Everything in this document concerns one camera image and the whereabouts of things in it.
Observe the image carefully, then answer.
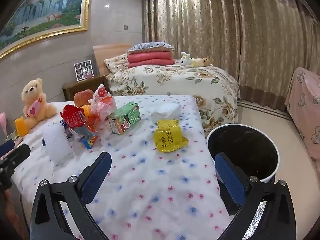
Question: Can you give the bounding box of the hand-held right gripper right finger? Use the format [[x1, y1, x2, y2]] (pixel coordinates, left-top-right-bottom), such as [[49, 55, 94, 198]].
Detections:
[[214, 152, 297, 240]]

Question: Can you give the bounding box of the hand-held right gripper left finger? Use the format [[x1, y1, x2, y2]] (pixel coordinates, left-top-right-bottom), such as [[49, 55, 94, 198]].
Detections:
[[29, 151, 112, 240]]

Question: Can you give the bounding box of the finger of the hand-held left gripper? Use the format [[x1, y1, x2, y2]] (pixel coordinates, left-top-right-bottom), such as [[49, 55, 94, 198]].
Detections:
[[0, 144, 31, 171], [0, 140, 15, 157]]

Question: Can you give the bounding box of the blue white snack wrapper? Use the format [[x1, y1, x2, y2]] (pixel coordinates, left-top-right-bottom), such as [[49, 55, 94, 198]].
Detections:
[[75, 126, 98, 150]]

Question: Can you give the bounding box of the black trash bin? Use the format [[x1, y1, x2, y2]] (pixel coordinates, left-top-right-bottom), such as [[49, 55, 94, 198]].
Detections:
[[206, 124, 280, 183]]

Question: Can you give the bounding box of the orange pink clear packet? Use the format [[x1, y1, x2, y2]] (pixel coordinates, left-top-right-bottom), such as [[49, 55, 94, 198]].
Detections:
[[85, 116, 100, 133]]

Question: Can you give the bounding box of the small blue candy wrapper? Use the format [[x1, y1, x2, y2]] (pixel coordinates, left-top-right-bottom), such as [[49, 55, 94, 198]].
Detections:
[[60, 120, 73, 138]]

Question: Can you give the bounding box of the green drink carton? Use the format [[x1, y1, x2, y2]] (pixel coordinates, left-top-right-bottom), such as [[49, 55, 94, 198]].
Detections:
[[108, 102, 141, 135]]

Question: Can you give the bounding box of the red snack packet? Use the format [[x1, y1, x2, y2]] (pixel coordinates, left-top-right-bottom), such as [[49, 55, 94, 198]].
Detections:
[[61, 104, 88, 128]]

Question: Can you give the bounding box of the white plastic bag red print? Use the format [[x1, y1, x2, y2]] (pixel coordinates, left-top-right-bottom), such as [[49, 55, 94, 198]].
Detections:
[[89, 84, 117, 120]]

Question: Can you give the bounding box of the yellow packet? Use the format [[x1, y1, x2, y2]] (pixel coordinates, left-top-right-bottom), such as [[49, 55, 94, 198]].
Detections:
[[153, 119, 190, 153]]

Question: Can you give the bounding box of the white tissue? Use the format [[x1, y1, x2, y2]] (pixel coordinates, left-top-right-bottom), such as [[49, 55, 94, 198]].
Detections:
[[151, 104, 181, 119]]

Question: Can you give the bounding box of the white dotted blanket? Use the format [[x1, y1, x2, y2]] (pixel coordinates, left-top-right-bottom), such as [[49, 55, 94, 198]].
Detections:
[[11, 94, 240, 240]]

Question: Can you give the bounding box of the cream teddy bear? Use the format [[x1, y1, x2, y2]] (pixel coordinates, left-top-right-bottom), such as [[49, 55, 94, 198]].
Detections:
[[21, 77, 58, 129]]

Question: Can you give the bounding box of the red apple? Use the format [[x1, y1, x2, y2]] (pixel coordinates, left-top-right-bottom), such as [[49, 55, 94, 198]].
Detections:
[[74, 89, 93, 107]]

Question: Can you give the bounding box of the wooden nightstand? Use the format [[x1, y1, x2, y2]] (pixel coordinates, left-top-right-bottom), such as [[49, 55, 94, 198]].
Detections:
[[62, 75, 110, 102]]

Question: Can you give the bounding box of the pink heart-print cloth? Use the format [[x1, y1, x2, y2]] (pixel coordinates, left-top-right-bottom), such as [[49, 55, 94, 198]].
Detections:
[[284, 67, 320, 170]]

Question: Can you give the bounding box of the floral bedspread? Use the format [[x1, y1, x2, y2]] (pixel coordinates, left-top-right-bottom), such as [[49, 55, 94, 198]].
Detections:
[[105, 64, 241, 135]]

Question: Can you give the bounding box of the floral pillow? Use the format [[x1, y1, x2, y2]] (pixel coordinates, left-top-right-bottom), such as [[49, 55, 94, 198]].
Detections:
[[104, 53, 130, 74]]

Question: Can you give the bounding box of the wooden headboard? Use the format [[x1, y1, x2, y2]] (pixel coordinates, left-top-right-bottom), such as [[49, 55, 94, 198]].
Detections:
[[93, 44, 130, 77]]

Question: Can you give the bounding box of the white rabbit plush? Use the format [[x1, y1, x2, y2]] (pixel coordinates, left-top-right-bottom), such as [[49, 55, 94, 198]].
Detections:
[[179, 52, 198, 67]]

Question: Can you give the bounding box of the red folded blanket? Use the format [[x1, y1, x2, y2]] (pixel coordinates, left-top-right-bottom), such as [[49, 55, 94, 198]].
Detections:
[[127, 51, 176, 68]]

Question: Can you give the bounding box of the blue patterned pillow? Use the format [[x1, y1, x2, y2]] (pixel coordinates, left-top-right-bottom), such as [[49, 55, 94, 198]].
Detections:
[[127, 42, 175, 54]]

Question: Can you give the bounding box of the framed landscape painting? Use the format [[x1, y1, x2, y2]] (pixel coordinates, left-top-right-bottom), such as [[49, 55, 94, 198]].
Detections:
[[0, 0, 92, 59]]

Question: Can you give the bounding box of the beige patterned curtain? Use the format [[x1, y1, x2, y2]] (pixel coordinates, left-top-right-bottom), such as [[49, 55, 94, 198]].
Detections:
[[142, 0, 320, 110]]

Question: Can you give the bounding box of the photo collage frame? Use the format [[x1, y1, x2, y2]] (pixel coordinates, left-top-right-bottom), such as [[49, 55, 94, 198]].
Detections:
[[74, 59, 94, 83]]

